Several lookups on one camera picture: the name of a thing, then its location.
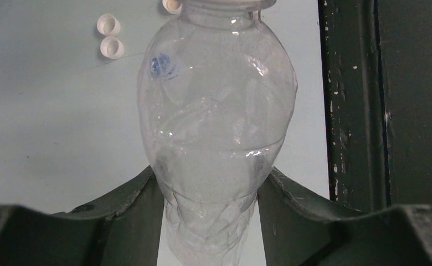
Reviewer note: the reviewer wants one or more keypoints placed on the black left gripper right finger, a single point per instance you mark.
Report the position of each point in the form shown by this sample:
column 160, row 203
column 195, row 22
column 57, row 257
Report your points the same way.
column 300, row 227

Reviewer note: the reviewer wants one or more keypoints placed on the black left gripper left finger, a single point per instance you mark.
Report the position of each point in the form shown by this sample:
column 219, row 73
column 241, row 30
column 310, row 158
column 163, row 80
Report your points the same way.
column 122, row 227

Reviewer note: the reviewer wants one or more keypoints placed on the clear ribbed plastic bottle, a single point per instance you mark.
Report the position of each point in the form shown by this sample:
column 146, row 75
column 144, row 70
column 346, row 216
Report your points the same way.
column 213, row 132

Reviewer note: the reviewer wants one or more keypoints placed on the blue bottle cap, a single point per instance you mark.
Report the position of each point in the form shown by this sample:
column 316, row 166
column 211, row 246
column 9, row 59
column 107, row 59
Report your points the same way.
column 163, row 67

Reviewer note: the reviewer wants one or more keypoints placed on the white bottle cap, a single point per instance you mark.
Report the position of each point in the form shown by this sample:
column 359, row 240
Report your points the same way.
column 112, row 48
column 108, row 25

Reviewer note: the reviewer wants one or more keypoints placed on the cream bottle cap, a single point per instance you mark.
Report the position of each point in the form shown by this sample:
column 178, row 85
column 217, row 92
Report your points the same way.
column 173, row 7

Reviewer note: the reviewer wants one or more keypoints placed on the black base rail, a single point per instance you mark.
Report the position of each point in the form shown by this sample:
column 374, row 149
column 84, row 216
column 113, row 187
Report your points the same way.
column 377, row 73

